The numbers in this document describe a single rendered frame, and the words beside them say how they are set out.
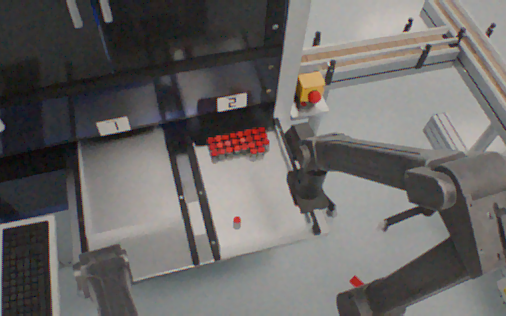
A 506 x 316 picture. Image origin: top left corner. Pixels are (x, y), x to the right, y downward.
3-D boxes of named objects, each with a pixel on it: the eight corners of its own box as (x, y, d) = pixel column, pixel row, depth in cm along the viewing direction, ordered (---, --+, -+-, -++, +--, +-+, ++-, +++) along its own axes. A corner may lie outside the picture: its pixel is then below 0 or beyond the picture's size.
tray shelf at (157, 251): (65, 147, 139) (63, 144, 138) (278, 103, 150) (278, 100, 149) (78, 295, 116) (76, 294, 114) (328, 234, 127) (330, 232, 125)
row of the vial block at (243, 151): (210, 158, 136) (209, 150, 132) (267, 146, 139) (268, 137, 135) (212, 164, 135) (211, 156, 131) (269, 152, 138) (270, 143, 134)
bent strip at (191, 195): (184, 191, 131) (182, 181, 126) (194, 188, 131) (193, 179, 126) (195, 235, 124) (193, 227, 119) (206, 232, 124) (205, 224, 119)
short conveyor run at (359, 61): (280, 103, 153) (285, 72, 139) (267, 70, 161) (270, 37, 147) (453, 71, 164) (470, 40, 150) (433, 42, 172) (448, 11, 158)
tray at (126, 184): (79, 140, 138) (76, 134, 135) (161, 123, 143) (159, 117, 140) (89, 240, 122) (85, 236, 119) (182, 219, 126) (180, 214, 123)
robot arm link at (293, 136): (305, 158, 83) (346, 148, 85) (283, 109, 88) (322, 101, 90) (292, 189, 93) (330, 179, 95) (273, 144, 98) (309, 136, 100)
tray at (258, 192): (193, 148, 138) (193, 142, 135) (275, 131, 142) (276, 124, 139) (220, 251, 122) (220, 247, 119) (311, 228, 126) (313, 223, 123)
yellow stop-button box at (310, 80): (292, 85, 142) (295, 70, 136) (314, 81, 143) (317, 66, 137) (300, 104, 138) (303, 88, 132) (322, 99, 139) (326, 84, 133)
